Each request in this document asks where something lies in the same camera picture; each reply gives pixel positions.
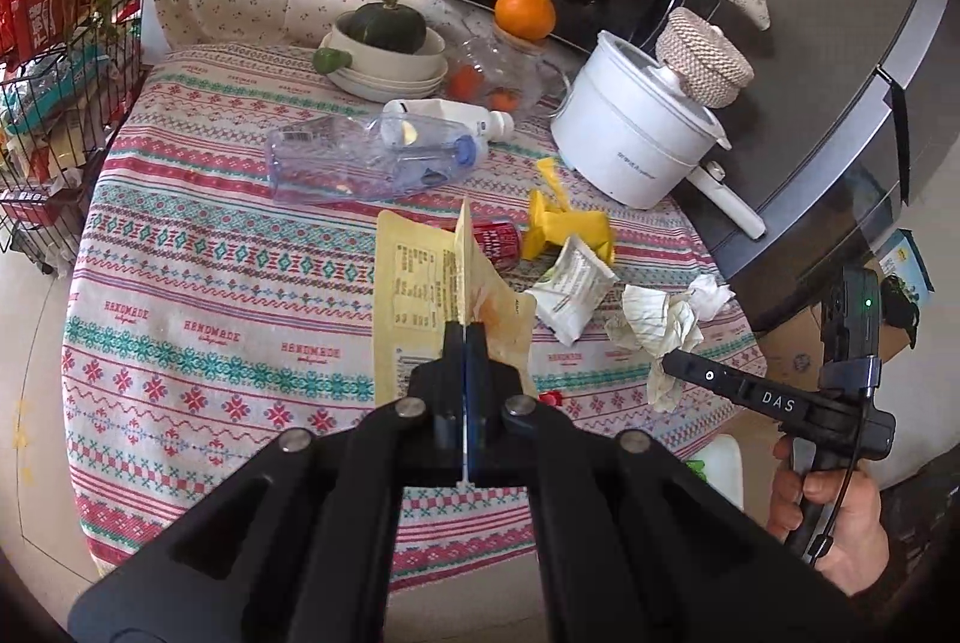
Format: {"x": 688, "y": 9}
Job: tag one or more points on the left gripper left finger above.
{"x": 297, "y": 545}

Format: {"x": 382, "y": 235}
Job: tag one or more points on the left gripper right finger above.
{"x": 632, "y": 545}

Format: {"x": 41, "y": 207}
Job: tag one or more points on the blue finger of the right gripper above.
{"x": 723, "y": 380}

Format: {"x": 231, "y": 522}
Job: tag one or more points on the white tissue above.
{"x": 658, "y": 323}

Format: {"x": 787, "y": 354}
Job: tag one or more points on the white snack packet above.
{"x": 571, "y": 290}

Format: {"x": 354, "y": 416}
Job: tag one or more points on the red drink can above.
{"x": 500, "y": 241}

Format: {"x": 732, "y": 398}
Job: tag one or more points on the yellow snack wrapper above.
{"x": 425, "y": 278}

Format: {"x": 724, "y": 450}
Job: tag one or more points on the clear plastic water bottle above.
{"x": 340, "y": 158}

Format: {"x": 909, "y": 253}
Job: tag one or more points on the white yogurt bottle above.
{"x": 490, "y": 125}

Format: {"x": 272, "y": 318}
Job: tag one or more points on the white plastic trash bin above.
{"x": 720, "y": 464}

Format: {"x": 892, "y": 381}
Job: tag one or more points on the cardboard box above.
{"x": 794, "y": 349}

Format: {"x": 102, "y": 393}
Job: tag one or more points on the patterned tablecloth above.
{"x": 204, "y": 317}

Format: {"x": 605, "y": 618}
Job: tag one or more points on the white electric cooking pot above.
{"x": 630, "y": 130}

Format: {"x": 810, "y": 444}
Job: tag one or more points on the woven rattan basket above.
{"x": 711, "y": 70}

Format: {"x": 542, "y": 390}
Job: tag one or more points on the glass jar with tomatoes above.
{"x": 504, "y": 73}

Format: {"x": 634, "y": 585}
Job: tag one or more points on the orange tangerine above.
{"x": 531, "y": 20}

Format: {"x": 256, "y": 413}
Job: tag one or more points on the dark grey refrigerator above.
{"x": 851, "y": 113}

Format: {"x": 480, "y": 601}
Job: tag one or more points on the white stacked bowls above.
{"x": 376, "y": 74}

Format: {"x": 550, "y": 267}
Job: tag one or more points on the dark green squash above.
{"x": 388, "y": 25}

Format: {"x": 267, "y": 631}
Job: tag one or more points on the black wire rack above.
{"x": 69, "y": 81}

